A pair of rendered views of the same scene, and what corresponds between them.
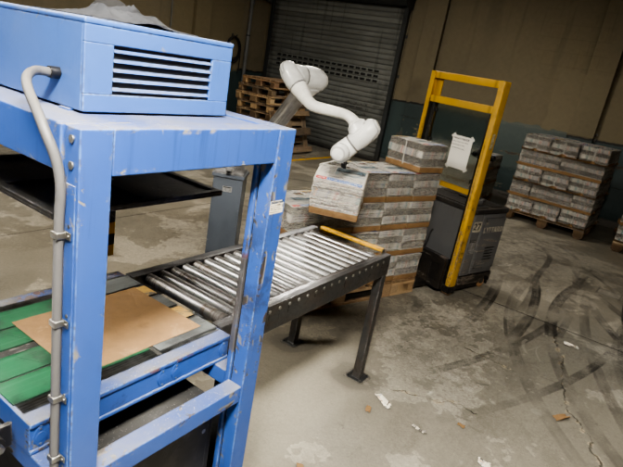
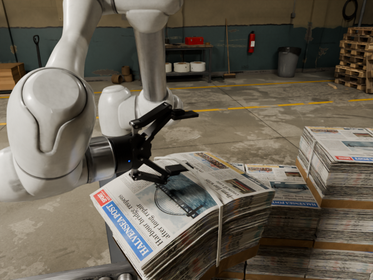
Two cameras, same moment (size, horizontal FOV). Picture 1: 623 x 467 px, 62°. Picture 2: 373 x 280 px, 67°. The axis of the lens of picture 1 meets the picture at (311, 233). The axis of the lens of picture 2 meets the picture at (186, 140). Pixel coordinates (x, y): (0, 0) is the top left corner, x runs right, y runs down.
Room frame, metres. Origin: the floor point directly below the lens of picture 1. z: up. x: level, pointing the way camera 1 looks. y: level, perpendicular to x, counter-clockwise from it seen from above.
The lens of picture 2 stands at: (2.59, -0.58, 1.58)
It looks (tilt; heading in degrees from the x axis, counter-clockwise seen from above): 24 degrees down; 46
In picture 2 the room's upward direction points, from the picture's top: straight up
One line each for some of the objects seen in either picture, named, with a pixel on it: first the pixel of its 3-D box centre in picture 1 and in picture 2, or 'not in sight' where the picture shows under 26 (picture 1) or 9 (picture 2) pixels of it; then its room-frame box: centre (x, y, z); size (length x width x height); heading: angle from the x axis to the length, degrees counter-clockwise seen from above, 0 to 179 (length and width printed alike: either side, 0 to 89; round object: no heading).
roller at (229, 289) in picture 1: (221, 286); not in sight; (2.02, 0.34, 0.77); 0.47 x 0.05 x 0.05; 57
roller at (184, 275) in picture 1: (209, 290); not in sight; (1.97, 0.38, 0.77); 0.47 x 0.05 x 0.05; 57
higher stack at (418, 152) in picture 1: (401, 215); not in sight; (4.29, -0.73, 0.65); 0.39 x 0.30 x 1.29; 40
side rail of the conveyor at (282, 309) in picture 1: (319, 293); not in sight; (2.22, -0.08, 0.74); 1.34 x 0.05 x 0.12; 147
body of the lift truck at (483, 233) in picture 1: (452, 236); not in sight; (4.81, -1.34, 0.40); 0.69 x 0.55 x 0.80; 40
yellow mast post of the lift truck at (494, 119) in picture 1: (474, 189); not in sight; (4.31, -1.27, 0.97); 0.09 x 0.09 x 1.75; 40
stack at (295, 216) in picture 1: (331, 247); (295, 248); (3.82, -0.17, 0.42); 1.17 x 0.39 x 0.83; 130
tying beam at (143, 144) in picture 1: (95, 111); not in sight; (1.50, 0.68, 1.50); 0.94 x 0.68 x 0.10; 57
